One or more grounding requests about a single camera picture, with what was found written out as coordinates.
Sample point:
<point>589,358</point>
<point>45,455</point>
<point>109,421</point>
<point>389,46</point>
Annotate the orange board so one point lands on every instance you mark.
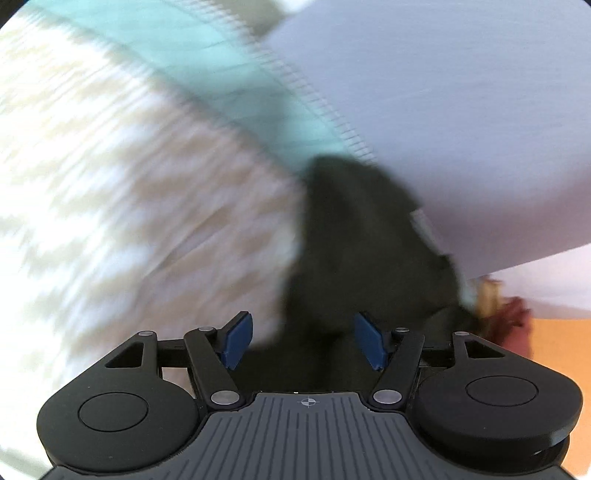
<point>561,350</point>

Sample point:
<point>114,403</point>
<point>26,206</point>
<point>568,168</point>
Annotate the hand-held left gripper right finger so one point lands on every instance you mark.
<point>369,342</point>

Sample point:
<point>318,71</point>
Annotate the yellow cloth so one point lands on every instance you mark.
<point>489,297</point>

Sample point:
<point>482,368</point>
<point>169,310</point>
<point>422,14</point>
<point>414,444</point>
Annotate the dark green sweater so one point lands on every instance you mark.
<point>355,249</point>

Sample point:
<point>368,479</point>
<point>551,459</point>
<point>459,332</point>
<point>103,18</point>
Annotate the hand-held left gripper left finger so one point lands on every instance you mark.
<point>238,339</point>

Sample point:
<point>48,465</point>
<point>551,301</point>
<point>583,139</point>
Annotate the folded red-brown cloth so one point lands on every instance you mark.
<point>515,323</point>

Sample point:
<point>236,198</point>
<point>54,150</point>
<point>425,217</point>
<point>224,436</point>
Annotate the grey-blue foam board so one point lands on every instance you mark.
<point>443,115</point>

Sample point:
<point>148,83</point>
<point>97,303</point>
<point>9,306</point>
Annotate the zigzag patterned bed sheet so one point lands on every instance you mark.
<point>138,175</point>

